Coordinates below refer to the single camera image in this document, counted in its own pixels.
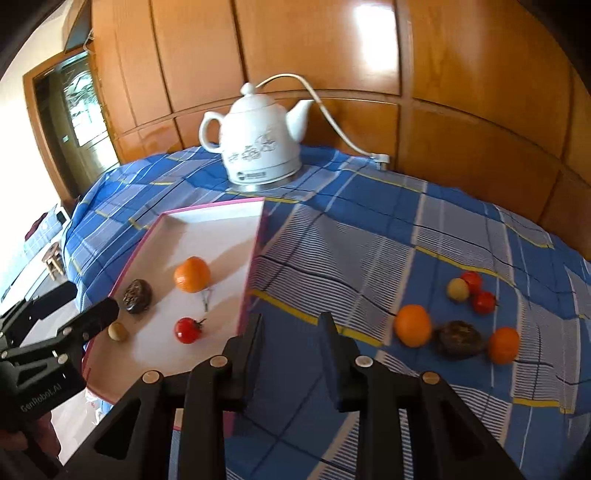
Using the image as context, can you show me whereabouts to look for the dark wrinkled passion fruit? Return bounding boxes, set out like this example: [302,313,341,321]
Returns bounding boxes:
[122,279,152,314]

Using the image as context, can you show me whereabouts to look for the small orange mandarin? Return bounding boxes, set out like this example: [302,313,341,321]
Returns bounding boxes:
[487,327,520,365]

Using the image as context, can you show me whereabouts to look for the blue plaid tablecloth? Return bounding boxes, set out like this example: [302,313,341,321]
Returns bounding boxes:
[62,144,591,480]

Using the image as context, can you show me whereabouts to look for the large orange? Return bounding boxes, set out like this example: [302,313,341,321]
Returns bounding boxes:
[393,304,433,348]

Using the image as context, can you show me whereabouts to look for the red tomato with stem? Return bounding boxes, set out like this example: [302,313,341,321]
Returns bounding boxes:
[174,317,205,344]

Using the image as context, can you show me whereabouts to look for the small orange tangerine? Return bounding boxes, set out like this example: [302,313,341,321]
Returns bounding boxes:
[173,256,211,293]

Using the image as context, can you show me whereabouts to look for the small wooden stool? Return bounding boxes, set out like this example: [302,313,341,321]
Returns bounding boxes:
[42,242,65,280]

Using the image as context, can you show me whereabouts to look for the wooden wall panelling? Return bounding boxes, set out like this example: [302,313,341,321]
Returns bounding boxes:
[91,1,590,255]

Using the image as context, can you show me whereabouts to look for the large dark wrinkled fruit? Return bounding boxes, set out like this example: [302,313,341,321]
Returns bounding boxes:
[433,320,486,361]

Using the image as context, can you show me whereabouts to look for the small yellow green fruit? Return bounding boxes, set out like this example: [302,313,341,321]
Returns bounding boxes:
[107,321,128,342]

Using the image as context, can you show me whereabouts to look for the yellow green round fruit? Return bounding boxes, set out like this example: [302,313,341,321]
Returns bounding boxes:
[446,277,471,303]

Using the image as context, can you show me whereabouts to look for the red cherry tomato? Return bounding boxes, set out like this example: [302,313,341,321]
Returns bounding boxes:
[461,271,483,296]
[471,291,497,315]

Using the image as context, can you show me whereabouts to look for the white kettle power cable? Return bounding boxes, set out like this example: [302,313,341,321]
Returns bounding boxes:
[253,72,392,172]

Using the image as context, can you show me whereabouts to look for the white ceramic electric kettle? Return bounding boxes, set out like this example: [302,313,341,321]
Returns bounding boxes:
[198,83,314,192]

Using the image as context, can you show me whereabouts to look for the pink rimmed white tray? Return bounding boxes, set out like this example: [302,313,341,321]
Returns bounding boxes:
[83,198,266,404]

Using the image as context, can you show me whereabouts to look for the wooden door frame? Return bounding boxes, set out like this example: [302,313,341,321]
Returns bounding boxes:
[23,47,120,212]

